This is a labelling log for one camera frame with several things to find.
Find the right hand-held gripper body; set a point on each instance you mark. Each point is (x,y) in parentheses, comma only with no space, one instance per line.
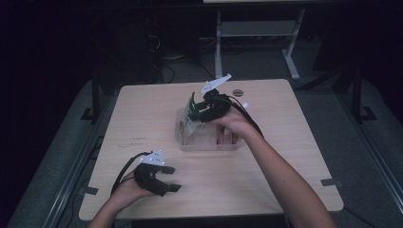
(214,106)

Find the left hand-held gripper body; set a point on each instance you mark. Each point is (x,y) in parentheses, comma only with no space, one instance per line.
(150,177)

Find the green snack packet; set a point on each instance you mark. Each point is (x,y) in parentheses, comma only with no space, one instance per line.
(190,126)

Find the clear plastic container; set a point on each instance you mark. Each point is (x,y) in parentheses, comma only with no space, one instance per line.
(206,136)

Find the red-topped brown snack packet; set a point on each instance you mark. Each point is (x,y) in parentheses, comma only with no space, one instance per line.
(230,136)

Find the person's left hand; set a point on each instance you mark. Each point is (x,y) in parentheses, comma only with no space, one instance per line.
(128,190)

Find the person's right hand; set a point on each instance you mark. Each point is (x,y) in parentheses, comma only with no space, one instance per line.
(236,123)

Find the grey tape strip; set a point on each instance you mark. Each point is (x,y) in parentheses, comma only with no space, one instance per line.
(331,182)
(88,190)

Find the black metal stand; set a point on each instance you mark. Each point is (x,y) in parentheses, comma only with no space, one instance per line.
(95,98)
(356,95)

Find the white metal table frame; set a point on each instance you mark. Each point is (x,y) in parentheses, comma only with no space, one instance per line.
(218,47)

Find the metal floor rail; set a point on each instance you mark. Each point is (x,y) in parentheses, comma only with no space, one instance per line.
(72,177)
(374,158)

